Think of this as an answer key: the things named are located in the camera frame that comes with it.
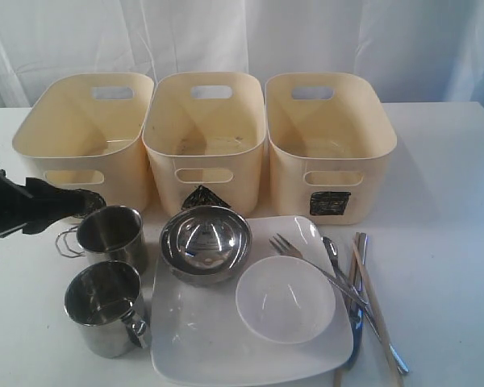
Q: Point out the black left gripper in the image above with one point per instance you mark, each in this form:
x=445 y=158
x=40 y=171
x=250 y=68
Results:
x=56 y=204

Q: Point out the steel mug with wire handle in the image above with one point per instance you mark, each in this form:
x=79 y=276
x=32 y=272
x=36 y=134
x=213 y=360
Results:
x=113 y=233

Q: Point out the stainless steel bowl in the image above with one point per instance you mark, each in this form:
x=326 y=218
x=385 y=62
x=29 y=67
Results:
x=206 y=245

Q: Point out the small white bowl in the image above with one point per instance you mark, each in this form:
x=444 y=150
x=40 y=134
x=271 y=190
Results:
x=282 y=302

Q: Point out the cream bin with circle mark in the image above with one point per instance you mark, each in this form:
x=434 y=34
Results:
x=84 y=132

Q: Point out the cream bin with triangle mark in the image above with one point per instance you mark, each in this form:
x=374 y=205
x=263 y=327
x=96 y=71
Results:
x=205 y=135

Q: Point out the white square plate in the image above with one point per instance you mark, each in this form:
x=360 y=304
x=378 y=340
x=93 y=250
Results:
x=198 y=337

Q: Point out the small steel fork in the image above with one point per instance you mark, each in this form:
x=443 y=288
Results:
x=338 y=279

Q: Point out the steel spoon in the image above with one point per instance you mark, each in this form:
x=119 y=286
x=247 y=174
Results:
x=334 y=258

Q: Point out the cream bin with square mark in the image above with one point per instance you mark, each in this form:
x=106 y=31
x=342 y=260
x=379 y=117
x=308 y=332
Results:
x=330 y=143

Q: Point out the wooden chopstick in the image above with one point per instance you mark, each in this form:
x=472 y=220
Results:
x=355 y=318
x=396 y=377

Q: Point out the steel knife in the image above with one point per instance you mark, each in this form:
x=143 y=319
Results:
x=359 y=285

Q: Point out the white curtain backdrop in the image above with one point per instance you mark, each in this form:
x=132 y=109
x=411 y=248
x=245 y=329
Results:
x=409 y=51

